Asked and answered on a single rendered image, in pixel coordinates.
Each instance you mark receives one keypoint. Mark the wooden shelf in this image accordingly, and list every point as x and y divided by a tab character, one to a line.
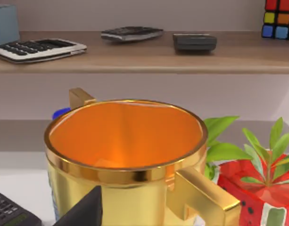
144	56

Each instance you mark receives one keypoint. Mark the dark grey box calculator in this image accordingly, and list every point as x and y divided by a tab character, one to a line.
194	43

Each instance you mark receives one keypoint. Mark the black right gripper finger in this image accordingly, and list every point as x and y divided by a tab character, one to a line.
87	209

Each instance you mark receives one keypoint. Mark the blue cap bottle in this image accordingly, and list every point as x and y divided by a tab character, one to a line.
60	113

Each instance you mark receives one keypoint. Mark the gold trophy cup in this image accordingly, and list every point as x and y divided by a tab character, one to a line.
125	164

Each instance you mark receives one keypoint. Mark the light blue box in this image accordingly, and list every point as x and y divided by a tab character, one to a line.
5	23

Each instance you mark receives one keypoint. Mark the dark grey curved calculator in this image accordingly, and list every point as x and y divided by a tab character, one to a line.
131	33

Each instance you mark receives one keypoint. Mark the white calculator with black keys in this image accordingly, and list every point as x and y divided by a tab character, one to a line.
38	49

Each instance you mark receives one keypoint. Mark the red watermelon plant pot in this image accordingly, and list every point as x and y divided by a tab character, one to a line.
259	197

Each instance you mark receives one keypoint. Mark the colourful puzzle cube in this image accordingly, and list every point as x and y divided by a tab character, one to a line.
279	18

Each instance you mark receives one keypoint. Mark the black calculator with green display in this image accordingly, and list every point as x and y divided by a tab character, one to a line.
10	212

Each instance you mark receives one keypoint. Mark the green leafy plant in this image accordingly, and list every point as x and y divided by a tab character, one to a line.
229	153

